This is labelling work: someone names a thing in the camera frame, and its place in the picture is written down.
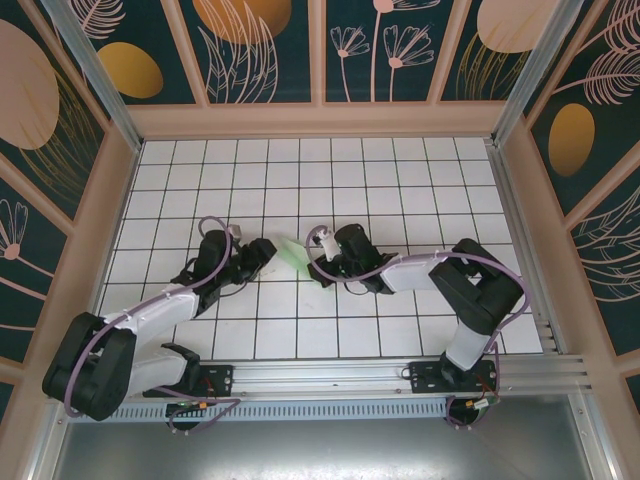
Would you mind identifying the light green cloth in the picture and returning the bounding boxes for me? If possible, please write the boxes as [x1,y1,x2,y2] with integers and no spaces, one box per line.
[277,235,334,289]

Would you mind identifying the grey metal sheet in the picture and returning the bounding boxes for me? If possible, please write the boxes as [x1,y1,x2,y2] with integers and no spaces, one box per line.
[49,417,596,480]

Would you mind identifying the long aluminium mounting rail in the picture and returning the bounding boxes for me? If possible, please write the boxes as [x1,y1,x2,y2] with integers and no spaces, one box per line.
[47,354,594,401]

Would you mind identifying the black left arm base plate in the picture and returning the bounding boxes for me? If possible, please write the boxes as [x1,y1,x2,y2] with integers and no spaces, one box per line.
[143,363,236,399]

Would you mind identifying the slotted grey cable duct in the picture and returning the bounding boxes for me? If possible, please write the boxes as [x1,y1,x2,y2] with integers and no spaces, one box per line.
[69,399,451,421]

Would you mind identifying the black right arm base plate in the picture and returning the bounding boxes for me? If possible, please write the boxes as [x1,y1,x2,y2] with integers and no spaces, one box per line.
[408,359,501,396]

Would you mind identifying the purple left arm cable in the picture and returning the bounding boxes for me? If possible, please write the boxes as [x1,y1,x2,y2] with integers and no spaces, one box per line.
[63,215,243,435]

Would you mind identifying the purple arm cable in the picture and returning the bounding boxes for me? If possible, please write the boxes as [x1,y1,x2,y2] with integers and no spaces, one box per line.
[63,215,243,435]
[304,224,530,431]

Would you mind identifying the aluminium side rail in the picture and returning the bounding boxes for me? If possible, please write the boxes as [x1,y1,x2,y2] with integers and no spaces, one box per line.
[487,142,569,356]

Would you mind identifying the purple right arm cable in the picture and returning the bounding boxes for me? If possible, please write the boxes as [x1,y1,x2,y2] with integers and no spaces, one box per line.
[304,224,530,431]

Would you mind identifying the aluminium corner post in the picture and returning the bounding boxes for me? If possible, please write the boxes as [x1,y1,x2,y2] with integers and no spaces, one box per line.
[492,0,586,146]
[39,0,144,151]

